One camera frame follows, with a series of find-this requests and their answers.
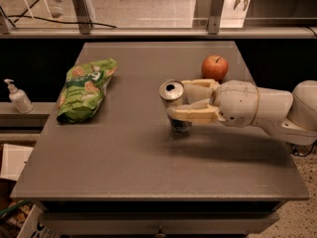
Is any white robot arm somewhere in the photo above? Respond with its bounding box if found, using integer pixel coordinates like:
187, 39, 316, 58
159, 79, 317, 146

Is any white printed box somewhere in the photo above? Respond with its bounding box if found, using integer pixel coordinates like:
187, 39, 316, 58
17, 205, 61, 238

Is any metal railing post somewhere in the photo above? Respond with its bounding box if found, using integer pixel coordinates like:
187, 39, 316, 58
208, 0, 225, 35
72, 0, 95, 35

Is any green snack bag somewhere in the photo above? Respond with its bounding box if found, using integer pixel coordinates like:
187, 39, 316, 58
56, 59, 118, 123

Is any black cables right floor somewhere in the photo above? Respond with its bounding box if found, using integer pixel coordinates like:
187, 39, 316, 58
290, 142, 317, 158

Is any grey table drawer front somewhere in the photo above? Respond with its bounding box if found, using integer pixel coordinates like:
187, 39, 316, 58
39, 213, 278, 235

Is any left metal railing post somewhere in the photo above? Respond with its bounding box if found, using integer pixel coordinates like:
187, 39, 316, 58
72, 0, 95, 35

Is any right metal railing post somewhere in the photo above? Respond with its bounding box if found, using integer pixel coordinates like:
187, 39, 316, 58
208, 0, 225, 35

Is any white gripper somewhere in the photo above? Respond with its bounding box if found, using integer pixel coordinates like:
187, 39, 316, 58
166, 79, 259, 128

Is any white cardboard box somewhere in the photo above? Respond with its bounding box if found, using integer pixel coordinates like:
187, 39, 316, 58
0, 144, 33, 181

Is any white pump dispenser bottle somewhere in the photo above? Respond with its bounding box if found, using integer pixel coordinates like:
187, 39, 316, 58
4, 78, 33, 113

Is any black cable on floor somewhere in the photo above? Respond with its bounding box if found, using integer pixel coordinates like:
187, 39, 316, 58
0, 0, 118, 30

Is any red apple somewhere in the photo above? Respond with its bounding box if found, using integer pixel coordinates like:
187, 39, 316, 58
201, 55, 229, 81

